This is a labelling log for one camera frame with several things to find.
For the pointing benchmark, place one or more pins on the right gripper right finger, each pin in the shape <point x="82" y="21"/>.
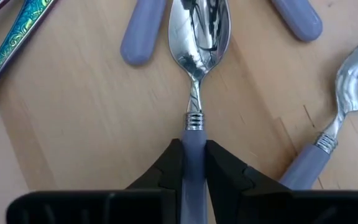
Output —
<point x="259" y="205"/>

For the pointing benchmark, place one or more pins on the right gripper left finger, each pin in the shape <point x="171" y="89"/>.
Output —
<point x="104" y="208"/>

